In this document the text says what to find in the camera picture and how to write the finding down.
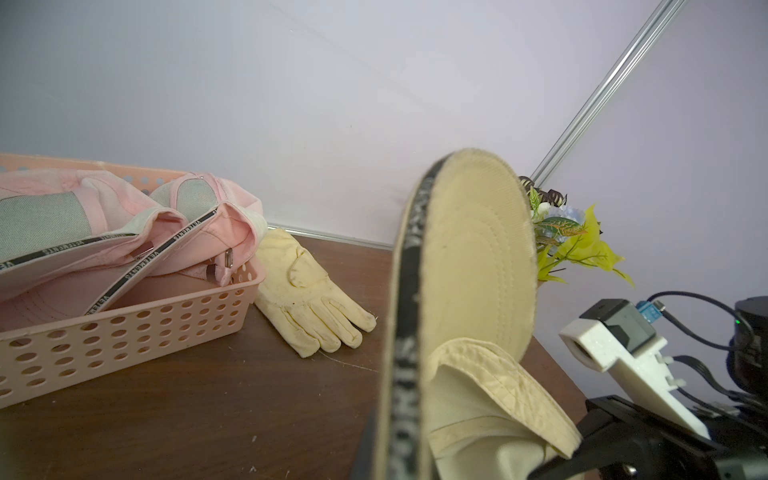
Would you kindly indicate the beige baseball cap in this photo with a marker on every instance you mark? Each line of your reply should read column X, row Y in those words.
column 455, row 399

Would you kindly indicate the artificial green plant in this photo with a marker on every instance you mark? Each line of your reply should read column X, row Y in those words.
column 566, row 235

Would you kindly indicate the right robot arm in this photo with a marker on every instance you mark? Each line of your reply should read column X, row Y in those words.
column 746, row 358

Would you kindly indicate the pink baseball cap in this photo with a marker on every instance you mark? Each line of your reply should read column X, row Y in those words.
column 225, row 225
column 67, row 236

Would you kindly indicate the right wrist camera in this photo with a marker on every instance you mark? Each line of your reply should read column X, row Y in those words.
column 613, row 337

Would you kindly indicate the cream work glove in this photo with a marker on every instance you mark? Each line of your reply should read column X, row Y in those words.
column 298, row 297

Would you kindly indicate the pink plastic basket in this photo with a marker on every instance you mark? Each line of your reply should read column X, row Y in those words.
column 45, row 358

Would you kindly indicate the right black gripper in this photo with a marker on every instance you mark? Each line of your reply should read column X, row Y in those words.
column 624, row 441

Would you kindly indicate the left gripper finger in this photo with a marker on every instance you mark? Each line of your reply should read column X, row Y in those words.
column 364, row 457

